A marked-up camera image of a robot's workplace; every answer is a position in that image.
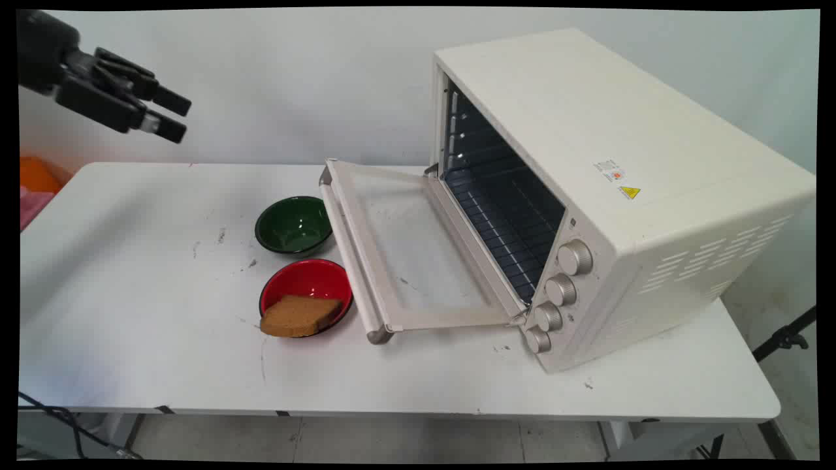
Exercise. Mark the white toaster oven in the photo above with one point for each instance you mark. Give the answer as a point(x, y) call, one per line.
point(614, 189)

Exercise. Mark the brown bread slice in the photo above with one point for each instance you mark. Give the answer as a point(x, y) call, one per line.
point(299, 316)

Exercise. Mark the black tripod stand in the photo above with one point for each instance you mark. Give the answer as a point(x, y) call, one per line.
point(784, 336)

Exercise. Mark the red bowl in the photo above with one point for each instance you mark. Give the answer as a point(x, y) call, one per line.
point(307, 282)

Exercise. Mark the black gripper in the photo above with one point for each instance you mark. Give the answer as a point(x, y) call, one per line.
point(40, 52)

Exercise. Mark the silver oven knob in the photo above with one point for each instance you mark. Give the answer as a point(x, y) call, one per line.
point(561, 289)
point(575, 257)
point(539, 340)
point(548, 317)

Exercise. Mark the pink object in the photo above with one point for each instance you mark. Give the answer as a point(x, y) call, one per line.
point(31, 205)

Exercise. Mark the green bowl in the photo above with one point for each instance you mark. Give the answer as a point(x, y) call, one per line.
point(293, 224)

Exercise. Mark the orange object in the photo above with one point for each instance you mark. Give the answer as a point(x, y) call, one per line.
point(38, 176)

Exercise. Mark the oven glass door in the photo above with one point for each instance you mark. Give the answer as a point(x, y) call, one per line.
point(408, 251)

